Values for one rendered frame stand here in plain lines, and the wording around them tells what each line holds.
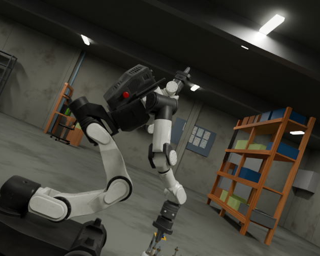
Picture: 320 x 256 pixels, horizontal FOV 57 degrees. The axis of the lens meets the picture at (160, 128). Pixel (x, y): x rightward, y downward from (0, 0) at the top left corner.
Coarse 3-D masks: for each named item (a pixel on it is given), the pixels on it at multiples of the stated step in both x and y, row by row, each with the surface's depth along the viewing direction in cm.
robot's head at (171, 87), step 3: (171, 81) 170; (168, 84) 170; (171, 84) 170; (174, 84) 170; (168, 87) 170; (171, 87) 170; (174, 87) 170; (177, 87) 170; (165, 90) 173; (168, 90) 170; (171, 90) 170; (174, 90) 170; (165, 93) 172; (168, 93) 174; (171, 93) 173; (174, 93) 179; (171, 96) 180
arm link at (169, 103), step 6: (162, 96) 148; (162, 102) 147; (168, 102) 149; (174, 102) 152; (156, 108) 147; (162, 108) 148; (168, 108) 149; (174, 108) 152; (156, 114) 150; (162, 114) 148; (168, 114) 148
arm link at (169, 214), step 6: (162, 210) 159; (168, 210) 157; (162, 216) 159; (168, 216) 156; (174, 216) 158; (156, 222) 160; (162, 222) 158; (168, 222) 157; (162, 228) 157; (168, 228) 156; (168, 234) 156
